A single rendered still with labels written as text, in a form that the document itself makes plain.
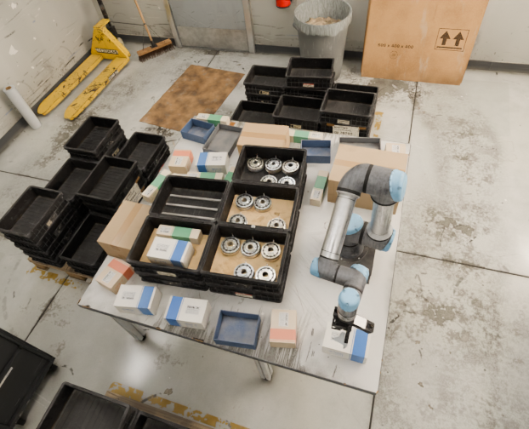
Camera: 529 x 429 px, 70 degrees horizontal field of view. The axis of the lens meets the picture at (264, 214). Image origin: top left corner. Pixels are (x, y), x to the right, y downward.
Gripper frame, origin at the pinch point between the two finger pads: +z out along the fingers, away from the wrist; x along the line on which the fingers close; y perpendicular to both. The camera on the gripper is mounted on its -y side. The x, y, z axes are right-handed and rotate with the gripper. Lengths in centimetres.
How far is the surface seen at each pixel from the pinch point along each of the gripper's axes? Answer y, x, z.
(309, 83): 71, -219, 34
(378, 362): -15.2, 3.4, 18.4
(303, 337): 20.3, 1.6, 18.2
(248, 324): 48, 3, 18
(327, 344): 7.9, 4.5, 9.3
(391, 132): -5, -232, 88
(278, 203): 51, -65, 5
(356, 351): -5.0, 4.0, 9.4
